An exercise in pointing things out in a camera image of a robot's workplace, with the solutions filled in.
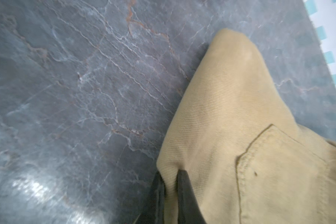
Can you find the khaki pants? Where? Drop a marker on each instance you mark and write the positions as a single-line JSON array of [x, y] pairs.
[[248, 160]]

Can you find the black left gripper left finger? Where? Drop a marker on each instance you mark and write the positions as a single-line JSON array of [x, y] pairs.
[[153, 209]]

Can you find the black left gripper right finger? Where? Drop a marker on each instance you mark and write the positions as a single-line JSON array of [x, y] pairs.
[[188, 209]]

